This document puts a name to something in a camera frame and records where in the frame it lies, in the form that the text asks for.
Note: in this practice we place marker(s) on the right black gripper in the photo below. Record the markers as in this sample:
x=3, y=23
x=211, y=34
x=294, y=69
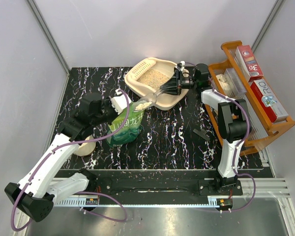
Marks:
x=173, y=86

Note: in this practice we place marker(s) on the red white box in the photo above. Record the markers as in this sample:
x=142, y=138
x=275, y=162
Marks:
x=268, y=100

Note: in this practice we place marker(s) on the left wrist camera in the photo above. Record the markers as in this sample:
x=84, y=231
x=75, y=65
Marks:
x=119, y=102

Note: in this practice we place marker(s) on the beige litter box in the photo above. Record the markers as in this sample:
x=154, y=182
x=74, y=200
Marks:
x=148, y=75

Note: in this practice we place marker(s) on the red box 3b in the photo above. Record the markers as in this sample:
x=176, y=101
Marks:
x=248, y=63

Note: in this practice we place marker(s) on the clear plastic scoop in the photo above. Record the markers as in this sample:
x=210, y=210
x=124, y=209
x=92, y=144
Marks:
x=147, y=101

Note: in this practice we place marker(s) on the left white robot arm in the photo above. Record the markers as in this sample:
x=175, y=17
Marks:
x=34, y=195

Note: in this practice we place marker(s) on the green litter bag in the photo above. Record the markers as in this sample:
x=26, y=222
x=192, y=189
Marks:
x=131, y=129

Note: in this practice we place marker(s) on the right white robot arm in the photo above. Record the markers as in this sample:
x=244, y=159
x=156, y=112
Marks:
x=232, y=119

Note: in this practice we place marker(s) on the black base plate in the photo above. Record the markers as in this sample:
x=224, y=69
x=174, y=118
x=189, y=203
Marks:
x=164, y=188

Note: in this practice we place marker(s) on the orange wooden rack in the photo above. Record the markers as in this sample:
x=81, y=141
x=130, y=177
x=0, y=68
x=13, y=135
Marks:
x=273, y=130

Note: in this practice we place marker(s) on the white pack in rack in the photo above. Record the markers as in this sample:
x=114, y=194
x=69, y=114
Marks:
x=226, y=87

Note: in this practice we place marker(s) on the clear acrylic box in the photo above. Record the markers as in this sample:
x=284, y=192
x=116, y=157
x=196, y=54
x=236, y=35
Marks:
x=237, y=86

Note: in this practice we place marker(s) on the small black bracket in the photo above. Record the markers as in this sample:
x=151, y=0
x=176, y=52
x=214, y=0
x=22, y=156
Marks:
x=202, y=134

